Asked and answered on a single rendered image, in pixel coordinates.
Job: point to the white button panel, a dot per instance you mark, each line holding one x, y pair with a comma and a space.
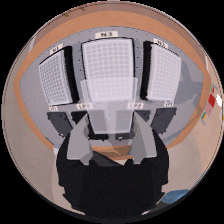
56, 147

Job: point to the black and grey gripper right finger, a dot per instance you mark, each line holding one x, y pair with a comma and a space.
147, 148

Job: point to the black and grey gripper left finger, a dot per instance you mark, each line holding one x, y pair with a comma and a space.
75, 149

